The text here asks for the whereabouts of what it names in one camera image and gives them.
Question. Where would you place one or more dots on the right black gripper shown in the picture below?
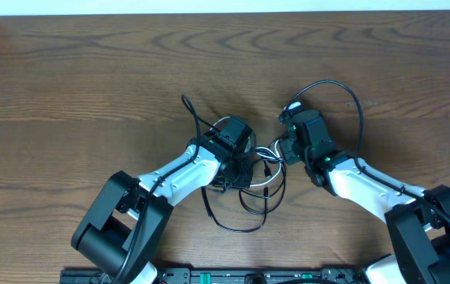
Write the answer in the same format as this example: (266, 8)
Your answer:
(289, 156)

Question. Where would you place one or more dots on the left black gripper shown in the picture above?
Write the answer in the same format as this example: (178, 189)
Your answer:
(248, 174)

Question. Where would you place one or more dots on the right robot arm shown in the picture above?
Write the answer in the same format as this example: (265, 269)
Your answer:
(418, 219)

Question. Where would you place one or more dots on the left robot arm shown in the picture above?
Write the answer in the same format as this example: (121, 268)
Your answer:
(123, 226)

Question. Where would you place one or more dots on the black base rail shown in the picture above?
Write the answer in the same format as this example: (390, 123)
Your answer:
(192, 276)

